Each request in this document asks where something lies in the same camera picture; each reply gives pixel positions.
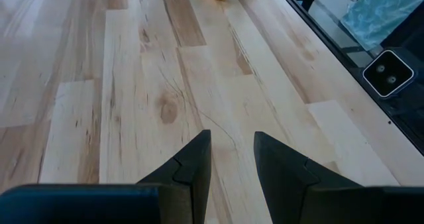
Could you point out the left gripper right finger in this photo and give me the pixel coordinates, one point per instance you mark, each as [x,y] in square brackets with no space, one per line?
[291,191]

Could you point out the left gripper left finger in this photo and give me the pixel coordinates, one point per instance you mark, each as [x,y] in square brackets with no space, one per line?
[185,191]

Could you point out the teal patterned bag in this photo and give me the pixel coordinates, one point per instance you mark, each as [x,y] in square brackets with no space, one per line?
[381,15]

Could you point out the black square depth camera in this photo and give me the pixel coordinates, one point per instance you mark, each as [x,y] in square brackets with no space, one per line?
[387,73]

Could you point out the black aluminium table frame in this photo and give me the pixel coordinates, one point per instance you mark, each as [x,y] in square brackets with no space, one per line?
[337,45]

